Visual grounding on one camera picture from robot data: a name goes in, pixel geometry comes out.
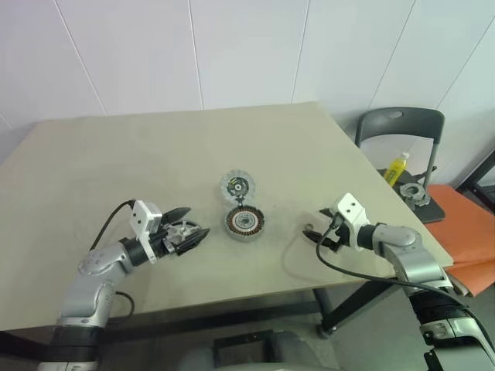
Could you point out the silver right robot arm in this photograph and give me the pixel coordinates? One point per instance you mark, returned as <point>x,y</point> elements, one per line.
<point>406,255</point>

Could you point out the dark grey folding chair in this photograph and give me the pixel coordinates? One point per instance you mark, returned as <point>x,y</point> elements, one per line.
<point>402,120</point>

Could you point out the yellow drink bottle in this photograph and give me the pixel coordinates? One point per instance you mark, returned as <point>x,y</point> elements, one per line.
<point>395,170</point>

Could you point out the round motor cover with circuit board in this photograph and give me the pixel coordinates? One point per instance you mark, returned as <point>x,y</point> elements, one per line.
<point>237,185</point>

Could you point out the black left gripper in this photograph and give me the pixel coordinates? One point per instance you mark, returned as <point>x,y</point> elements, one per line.
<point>164,247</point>

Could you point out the dark metal frame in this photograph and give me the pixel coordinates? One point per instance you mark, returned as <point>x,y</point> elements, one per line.
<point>479,170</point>

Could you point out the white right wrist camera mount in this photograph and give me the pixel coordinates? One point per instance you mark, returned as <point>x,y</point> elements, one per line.
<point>350,210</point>

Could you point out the metal part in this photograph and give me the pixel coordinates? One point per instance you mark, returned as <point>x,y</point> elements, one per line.
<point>415,193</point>

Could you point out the orange cushion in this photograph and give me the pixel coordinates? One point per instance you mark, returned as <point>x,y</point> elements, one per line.
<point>464,239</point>

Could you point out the black table frame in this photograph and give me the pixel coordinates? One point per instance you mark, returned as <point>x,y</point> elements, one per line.
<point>348,308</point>

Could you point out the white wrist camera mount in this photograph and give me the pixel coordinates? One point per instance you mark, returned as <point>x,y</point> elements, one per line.
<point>350,210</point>
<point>143,220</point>

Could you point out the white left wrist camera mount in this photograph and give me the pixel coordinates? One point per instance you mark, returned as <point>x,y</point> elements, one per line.
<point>143,220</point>

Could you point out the silver disc part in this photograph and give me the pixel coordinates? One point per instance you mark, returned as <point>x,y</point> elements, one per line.
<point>182,229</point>

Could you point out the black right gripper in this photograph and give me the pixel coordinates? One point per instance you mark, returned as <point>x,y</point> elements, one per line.
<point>337,237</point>

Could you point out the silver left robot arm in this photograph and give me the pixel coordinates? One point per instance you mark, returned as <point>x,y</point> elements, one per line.
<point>93,266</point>

